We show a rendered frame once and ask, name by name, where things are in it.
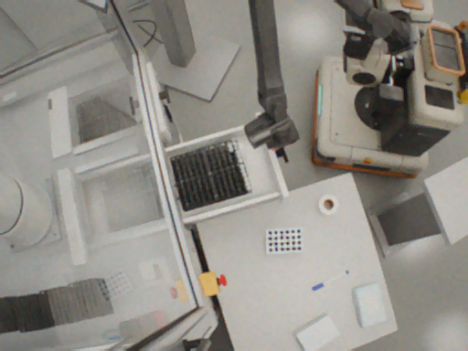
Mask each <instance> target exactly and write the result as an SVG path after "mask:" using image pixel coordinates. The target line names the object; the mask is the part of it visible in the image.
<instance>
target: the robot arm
mask: <svg viewBox="0 0 468 351"><path fill-rule="evenodd" d="M332 1H334V2H335V3H337V4H338V5H339V6H341V7H342V8H343V9H344V10H345V11H346V12H347V13H348V14H349V15H350V16H351V17H352V22H353V24H354V26H355V27H357V28H358V29H360V30H362V31H365V32H366V33H365V34H364V35H368V34H369V33H370V34H371V35H372V38H374V39H375V40H377V39H378V38H383V40H384V41H385V42H387V43H388V53H389V55H390V56H392V57H394V56H397V55H398V54H401V53H404V52H407V51H408V50H411V49H413V42H412V34H411V28H410V20H409V19H408V18H407V17H406V20H405V21H402V20H401V21H400V20H399V19H397V18H395V17H394V16H393V15H392V14H389V13H385V12H383V11H381V10H377V9H375V8H373V7H372V5H370V4H369V3H368V2H367V1H366V0H332ZM249 8H250V22H251V30H252V37H253V46H254V49H255V54H256V62H257V73H258V78H257V86H258V89H257V98H258V102H259V103H260V105H261V106H262V107H263V109H264V110H265V111H266V112H263V113H262V114H260V115H258V118H256V119H254V120H253V121H251V122H248V123H246V124H245V125H244V126H243V130H244V133H245V134H246V136H248V138H249V142H250V144H251V146H252V147H253V149H254V150H255V149H257V148H259V147H261V146H263V145H264V144H266V146H267V149H268V150H270V149H271V150H272V151H276V150H279V149H280V148H282V147H284V146H287V145H290V144H296V140H298V139H299V137H300V136H299V134H298V132H297V130H296V127H295V125H294V123H293V120H291V118H290V116H289V115H288V114H287V109H288V100H287V98H286V94H285V93H284V83H283V78H282V72H281V64H280V49H279V47H278V34H277V26H276V19H275V6H274V4H273V0H249Z"/></svg>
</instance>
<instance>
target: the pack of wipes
mask: <svg viewBox="0 0 468 351"><path fill-rule="evenodd" d="M353 292H354V297H355V300H356V301H355V303H356V310H357V315H358V320H359V324H360V326H361V327H362V328H367V327H370V326H373V325H375V324H379V323H383V322H386V321H387V318H386V317H387V316H386V311H385V306H384V302H383V297H382V292H381V288H380V283H379V282H373V283H370V284H366V285H362V286H360V287H359V288H355V289H354V290H353Z"/></svg>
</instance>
